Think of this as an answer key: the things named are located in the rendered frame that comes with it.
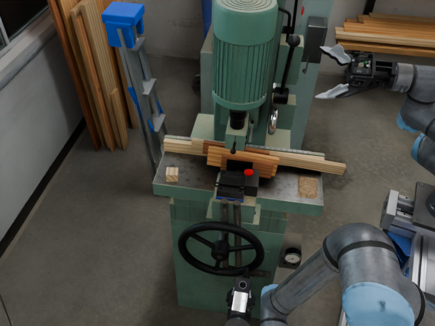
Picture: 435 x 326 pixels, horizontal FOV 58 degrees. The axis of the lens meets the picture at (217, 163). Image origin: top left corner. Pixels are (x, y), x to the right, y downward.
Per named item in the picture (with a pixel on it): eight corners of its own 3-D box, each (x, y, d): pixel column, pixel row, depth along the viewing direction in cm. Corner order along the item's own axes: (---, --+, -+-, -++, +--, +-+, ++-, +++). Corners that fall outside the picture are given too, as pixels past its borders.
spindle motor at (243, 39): (208, 108, 123) (208, 10, 102) (216, 78, 136) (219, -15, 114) (264, 114, 121) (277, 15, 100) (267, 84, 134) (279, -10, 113)
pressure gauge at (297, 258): (282, 264, 150) (285, 252, 145) (283, 256, 153) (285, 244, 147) (299, 267, 150) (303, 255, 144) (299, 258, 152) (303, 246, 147)
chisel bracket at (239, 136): (224, 152, 140) (224, 134, 134) (229, 128, 150) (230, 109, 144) (245, 154, 139) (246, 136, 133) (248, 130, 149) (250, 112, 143)
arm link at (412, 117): (418, 143, 111) (434, 112, 104) (388, 121, 118) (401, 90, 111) (437, 136, 114) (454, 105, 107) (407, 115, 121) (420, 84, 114)
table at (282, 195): (145, 215, 137) (143, 204, 133) (166, 156, 159) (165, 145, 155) (322, 239, 131) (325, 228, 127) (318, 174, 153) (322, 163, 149)
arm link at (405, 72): (402, 71, 112) (401, 98, 110) (386, 70, 112) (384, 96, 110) (413, 59, 104) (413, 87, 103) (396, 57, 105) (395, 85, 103)
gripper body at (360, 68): (352, 50, 105) (399, 54, 103) (344, 65, 113) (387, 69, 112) (350, 77, 103) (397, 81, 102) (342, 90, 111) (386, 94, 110)
